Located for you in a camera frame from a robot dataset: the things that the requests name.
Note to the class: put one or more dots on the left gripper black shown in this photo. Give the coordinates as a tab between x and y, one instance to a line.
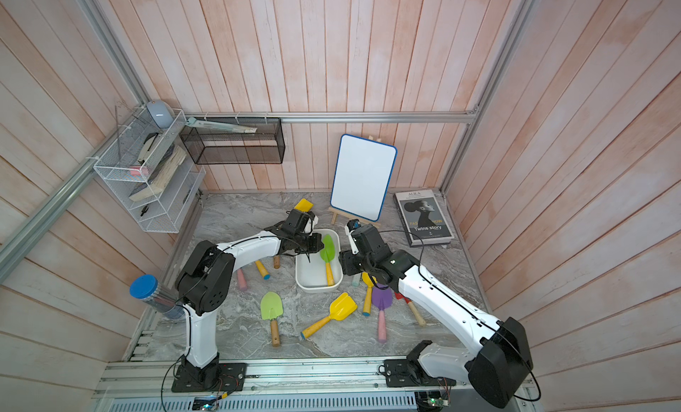
317	242

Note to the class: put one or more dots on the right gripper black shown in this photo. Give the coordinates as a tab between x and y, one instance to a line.
347	262

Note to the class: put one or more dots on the green trowel yellow handle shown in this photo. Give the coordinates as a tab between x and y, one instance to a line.
327	255

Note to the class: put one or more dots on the white plastic storage box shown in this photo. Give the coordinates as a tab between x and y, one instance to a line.
310	271

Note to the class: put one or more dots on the red shovel wooden handle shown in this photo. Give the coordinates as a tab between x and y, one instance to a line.
418	317

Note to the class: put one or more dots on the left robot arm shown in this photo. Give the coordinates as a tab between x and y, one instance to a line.
205	280

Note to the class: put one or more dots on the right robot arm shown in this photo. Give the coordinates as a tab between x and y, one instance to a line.
498	358

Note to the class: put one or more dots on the all yellow plastic scoop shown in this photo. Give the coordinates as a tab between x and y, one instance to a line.
339	310

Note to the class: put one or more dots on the grey Twins story book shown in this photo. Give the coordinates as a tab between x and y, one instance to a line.
422	218

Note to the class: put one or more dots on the blue lidded jar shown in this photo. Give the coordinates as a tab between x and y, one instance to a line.
149	290

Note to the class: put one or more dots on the pale green ruler tool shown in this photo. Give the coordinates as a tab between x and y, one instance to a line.
214	127

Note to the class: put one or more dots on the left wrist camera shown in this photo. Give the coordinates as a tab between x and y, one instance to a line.
311	221

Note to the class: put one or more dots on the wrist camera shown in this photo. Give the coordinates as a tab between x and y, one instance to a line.
311	221
349	228

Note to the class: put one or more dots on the yellow shovel wooden handle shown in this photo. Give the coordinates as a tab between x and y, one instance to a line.
303	206

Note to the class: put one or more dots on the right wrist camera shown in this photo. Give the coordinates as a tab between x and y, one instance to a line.
349	228

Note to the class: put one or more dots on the green trowel wooden handle front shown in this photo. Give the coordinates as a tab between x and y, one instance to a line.
271	310

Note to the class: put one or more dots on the whiteboard with blue frame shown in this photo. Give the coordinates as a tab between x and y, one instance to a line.
362	176

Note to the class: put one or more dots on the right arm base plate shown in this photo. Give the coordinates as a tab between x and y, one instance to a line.
406	373

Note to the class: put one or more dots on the black wire basket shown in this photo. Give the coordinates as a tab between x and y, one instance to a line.
266	147

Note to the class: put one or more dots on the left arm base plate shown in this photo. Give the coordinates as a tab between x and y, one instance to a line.
216	377

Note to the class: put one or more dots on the books on wire shelf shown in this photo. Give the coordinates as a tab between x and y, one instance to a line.
157	179

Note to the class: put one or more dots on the white wire shelf rack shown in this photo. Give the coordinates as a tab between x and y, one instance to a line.
163	214

